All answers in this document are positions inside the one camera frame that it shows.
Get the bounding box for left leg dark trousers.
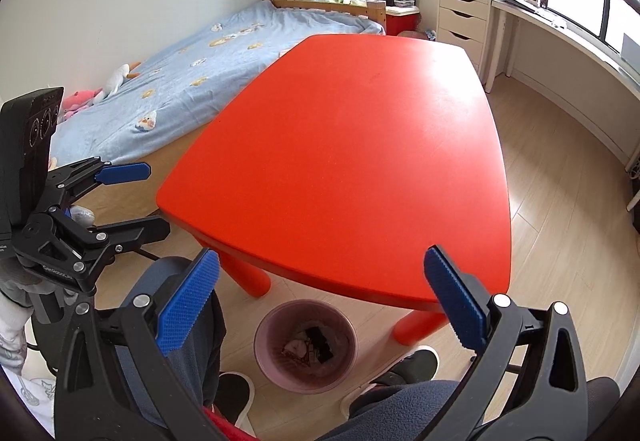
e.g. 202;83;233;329
122;251;227;407

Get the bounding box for black office chair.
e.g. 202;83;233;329
587;376;620;437

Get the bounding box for red storage box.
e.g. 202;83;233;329
386;6;421;36

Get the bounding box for white duck plush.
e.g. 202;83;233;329
94;64;130;103

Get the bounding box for right black white shoe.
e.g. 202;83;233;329
341;346;440;418

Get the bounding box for bed with blue sheet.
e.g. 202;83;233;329
49;0;388;167

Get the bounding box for white drawer cabinet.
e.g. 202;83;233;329
436;0;491;77

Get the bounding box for pink plush toy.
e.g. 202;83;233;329
60;89;102;121

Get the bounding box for black white shoe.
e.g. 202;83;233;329
341;346;440;418
214;372;255;435

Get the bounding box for right leg dark trousers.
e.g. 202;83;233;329
320;380;458;441

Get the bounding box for gloved left hand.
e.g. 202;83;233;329
0;258;54;375

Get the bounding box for leg dark trousers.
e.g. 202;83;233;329
320;380;458;441
122;251;227;407

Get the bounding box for pink trash bin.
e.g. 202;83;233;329
254;299;357;395

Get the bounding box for left black white shoe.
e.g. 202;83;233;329
214;372;255;435

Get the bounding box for red table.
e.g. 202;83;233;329
156;34;511;343

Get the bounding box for black camera box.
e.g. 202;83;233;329
1;86;64;249

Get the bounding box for white long desk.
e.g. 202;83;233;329
480;0;639;167

